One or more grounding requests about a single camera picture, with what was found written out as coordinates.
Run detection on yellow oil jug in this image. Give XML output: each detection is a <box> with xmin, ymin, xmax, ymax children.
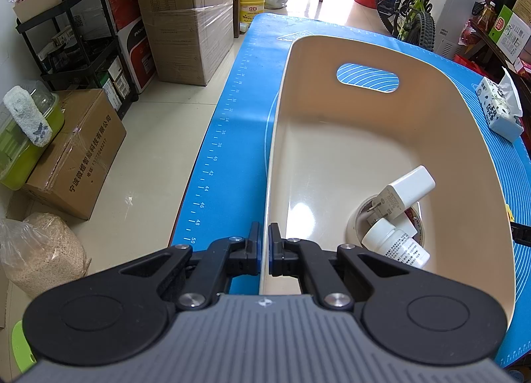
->
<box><xmin>239</xmin><ymin>0</ymin><xmax>265</xmax><ymax>27</ymax></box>

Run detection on white power adapter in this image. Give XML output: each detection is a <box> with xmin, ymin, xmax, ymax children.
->
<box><xmin>368</xmin><ymin>166</ymin><xmax>436</xmax><ymax>225</ymax></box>

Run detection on green white product box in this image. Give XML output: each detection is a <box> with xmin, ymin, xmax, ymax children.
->
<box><xmin>489</xmin><ymin>5</ymin><xmax>530</xmax><ymax>64</ymax></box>

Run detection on white pill bottle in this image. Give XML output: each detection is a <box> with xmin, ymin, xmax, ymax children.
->
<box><xmin>361</xmin><ymin>218</ymin><xmax>430</xmax><ymax>269</ymax></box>

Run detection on white rolled cloth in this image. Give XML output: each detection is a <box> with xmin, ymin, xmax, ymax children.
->
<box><xmin>3</xmin><ymin>86</ymin><xmax>52</xmax><ymax>147</ymax></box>

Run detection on beige plastic storage bin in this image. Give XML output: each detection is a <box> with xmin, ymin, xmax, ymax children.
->
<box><xmin>265</xmin><ymin>35</ymin><xmax>516</xmax><ymax>316</ymax></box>

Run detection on white tape roll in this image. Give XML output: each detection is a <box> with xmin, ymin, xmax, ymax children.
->
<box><xmin>345</xmin><ymin>195</ymin><xmax>425</xmax><ymax>246</ymax></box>

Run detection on black metal shelf rack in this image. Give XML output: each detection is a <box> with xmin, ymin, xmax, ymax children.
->
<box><xmin>15</xmin><ymin>0</ymin><xmax>139</xmax><ymax>118</ymax></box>

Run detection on bag of grain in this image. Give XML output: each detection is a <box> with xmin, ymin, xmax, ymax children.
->
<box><xmin>1</xmin><ymin>212</ymin><xmax>91</xmax><ymax>298</ymax></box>

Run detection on green clear lid container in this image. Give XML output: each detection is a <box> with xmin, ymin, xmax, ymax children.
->
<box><xmin>1</xmin><ymin>81</ymin><xmax>65</xmax><ymax>191</ymax></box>

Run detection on floor cardboard box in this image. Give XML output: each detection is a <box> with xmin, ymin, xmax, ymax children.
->
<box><xmin>23</xmin><ymin>89</ymin><xmax>126</xmax><ymax>220</ymax></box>

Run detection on stacked large cardboard boxes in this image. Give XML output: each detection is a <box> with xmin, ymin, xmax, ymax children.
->
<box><xmin>139</xmin><ymin>0</ymin><xmax>234</xmax><ymax>86</ymax></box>

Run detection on white tissue pack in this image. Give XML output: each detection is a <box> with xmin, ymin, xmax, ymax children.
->
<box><xmin>475</xmin><ymin>68</ymin><xmax>524</xmax><ymax>143</ymax></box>

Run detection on blue silicone baking mat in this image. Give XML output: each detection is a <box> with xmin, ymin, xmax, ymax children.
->
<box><xmin>169</xmin><ymin>12</ymin><xmax>531</xmax><ymax>369</ymax></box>

